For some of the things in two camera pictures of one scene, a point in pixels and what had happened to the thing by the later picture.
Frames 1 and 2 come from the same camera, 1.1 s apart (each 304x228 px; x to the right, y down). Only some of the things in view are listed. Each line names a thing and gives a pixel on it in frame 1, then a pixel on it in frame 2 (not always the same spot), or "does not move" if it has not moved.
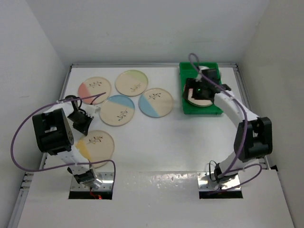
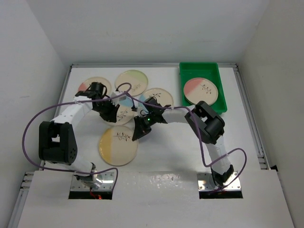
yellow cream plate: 97,146 to 116,147
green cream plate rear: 131,82 does not move
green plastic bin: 187,71 does not move
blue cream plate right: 155,103 does not move
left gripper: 84,128 to 111,115
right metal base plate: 204,183 does not move
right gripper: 192,83 to 141,128
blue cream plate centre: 117,110 does not move
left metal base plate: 106,178 does not move
